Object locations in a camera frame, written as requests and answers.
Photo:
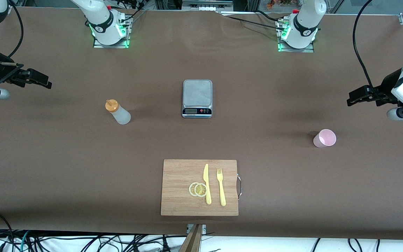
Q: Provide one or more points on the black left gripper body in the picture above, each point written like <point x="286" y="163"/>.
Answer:
<point x="385" y="87"/>

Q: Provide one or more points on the lemon slice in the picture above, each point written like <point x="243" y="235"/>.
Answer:
<point x="200" y="190"/>
<point x="191" y="189"/>

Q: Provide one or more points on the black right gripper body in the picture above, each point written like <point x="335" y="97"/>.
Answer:
<point x="2" y="71"/>

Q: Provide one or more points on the yellow plastic knife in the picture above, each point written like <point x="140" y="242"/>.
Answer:
<point x="206" y="182"/>

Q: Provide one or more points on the wooden cutting board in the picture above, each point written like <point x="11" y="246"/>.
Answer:
<point x="178" y="189"/>

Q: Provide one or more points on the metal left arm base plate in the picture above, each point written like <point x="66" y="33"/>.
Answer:
<point x="306" y="50"/>

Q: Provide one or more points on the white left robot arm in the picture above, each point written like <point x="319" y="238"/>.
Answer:
<point x="304" y="24"/>

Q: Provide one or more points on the silver digital kitchen scale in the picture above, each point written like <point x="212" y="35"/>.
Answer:
<point x="197" y="92"/>

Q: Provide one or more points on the pink plastic cup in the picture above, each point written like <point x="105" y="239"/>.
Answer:
<point x="324" y="138"/>

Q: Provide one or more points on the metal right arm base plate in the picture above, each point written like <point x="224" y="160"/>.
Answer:
<point x="112" y="46"/>

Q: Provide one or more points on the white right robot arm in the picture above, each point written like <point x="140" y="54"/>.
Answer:
<point x="100" y="21"/>

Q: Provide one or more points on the clear orange-capped sauce bottle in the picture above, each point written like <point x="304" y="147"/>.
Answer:
<point x="119" y="113"/>

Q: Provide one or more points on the brown table cover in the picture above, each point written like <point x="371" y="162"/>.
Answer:
<point x="82" y="175"/>

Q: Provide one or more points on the wooden post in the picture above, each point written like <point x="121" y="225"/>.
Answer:
<point x="191" y="241"/>

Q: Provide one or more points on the small metal bracket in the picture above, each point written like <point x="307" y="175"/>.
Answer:
<point x="204" y="229"/>

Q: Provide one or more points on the yellow plastic fork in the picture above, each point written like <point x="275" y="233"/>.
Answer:
<point x="221" y="190"/>

